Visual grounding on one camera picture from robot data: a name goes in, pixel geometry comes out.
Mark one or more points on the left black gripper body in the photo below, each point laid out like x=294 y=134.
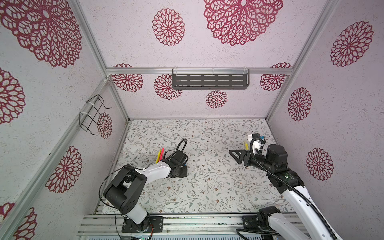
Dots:
x=182 y=172

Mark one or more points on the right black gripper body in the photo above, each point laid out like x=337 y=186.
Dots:
x=250 y=160

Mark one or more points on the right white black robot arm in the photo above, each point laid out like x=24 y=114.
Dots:
x=269 y=222

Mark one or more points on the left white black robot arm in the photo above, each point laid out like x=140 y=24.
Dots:
x=125 y=189

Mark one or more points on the pink highlighter pen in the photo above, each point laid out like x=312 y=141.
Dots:
x=161 y=156

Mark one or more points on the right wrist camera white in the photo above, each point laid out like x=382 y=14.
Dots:
x=258 y=144

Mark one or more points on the dark grey wall shelf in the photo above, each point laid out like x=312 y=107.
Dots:
x=210 y=81

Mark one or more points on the black wire wall basket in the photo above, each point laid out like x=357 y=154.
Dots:
x=96 y=120

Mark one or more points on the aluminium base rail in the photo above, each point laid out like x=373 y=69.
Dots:
x=172 y=224

